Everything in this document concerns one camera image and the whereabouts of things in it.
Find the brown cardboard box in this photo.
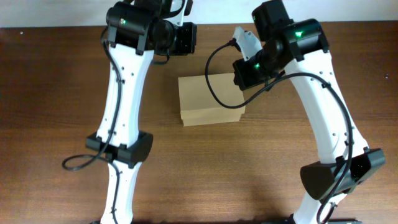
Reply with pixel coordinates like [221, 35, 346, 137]
[178, 73, 245, 127]

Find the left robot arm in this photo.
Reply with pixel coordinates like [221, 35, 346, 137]
[86, 1, 197, 223]

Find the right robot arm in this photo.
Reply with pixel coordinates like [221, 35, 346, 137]
[233, 1, 386, 223]

